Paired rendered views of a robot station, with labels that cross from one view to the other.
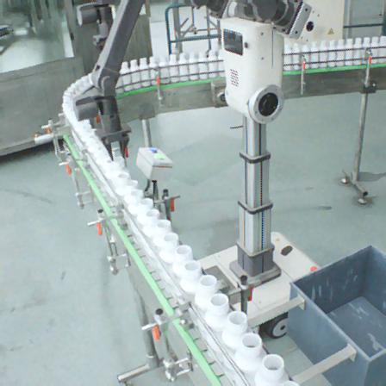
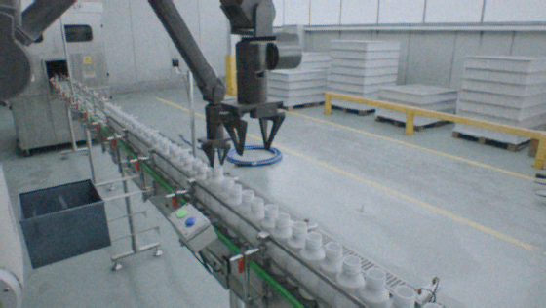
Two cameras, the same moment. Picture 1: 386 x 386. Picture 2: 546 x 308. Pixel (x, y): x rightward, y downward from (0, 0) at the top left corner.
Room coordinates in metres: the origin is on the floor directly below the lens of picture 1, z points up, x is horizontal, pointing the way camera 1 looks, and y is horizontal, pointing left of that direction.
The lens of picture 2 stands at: (2.33, 0.14, 1.61)
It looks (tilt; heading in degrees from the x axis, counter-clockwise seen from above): 18 degrees down; 167
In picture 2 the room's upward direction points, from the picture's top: straight up
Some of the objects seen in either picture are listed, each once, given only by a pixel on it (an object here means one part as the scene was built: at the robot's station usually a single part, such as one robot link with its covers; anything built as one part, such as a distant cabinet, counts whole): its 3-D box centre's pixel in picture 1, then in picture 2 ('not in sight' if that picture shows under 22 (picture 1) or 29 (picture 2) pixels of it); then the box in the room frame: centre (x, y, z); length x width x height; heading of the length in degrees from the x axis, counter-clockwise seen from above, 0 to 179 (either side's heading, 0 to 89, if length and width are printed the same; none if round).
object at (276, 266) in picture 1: (252, 275); not in sight; (1.68, -0.28, 0.24); 0.68 x 0.53 x 0.41; 113
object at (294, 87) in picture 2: not in sight; (293, 88); (-5.78, 2.58, 0.42); 1.23 x 1.04 x 0.83; 115
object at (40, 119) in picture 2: not in sight; (55, 75); (-3.92, -1.95, 1.05); 1.60 x 1.40 x 2.10; 23
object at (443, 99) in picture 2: not in sight; (415, 105); (-3.60, 4.42, 0.33); 1.25 x 1.03 x 0.66; 111
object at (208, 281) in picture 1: (209, 308); (159, 152); (0.67, -0.02, 1.08); 0.06 x 0.06 x 0.17
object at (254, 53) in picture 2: (103, 14); (253, 57); (1.68, 0.26, 1.57); 0.07 x 0.06 x 0.07; 115
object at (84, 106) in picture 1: (93, 97); (224, 101); (1.19, 0.25, 1.41); 0.12 x 0.09 x 0.12; 114
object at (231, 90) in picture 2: not in sight; (233, 74); (-7.78, 1.40, 0.55); 0.40 x 0.40 x 1.10; 23
